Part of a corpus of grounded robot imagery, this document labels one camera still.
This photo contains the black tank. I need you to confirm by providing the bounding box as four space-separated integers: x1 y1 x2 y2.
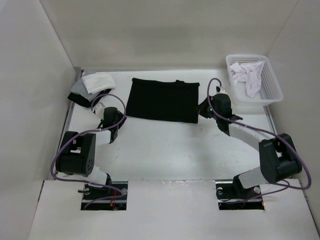
126 78 200 124
67 89 111 109

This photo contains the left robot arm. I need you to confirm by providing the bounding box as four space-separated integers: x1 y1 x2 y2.
50 107 127 200

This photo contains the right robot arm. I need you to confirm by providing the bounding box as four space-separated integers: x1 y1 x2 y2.
197 93 302 198

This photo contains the folded black tank top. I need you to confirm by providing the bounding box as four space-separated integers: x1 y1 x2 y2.
67 89 111 109

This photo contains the white tank top in basket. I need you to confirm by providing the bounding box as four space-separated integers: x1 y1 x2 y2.
229 60 265 98

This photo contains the folded grey tank top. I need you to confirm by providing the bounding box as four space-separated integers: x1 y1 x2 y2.
70 79 98 102

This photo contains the white plastic basket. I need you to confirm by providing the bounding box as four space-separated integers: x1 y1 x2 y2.
225 54 284 107

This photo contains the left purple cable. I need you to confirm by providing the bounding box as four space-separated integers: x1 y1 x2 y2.
50 93 127 210

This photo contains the purple cable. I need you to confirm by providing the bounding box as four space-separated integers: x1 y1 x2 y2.
50 93 127 210
207 78 313 201

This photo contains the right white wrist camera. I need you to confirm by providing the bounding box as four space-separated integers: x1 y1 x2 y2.
216 86 228 95

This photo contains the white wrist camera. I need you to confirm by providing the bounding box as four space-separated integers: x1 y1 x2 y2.
216 86 228 95
92 101 106 118

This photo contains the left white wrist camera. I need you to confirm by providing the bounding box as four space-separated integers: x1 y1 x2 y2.
92 101 106 118

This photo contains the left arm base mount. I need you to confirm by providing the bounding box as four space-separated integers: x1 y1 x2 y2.
77 181 129 211

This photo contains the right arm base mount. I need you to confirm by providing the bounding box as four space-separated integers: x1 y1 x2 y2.
215 180 265 211

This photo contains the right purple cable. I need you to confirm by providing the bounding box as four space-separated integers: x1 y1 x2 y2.
207 78 313 201

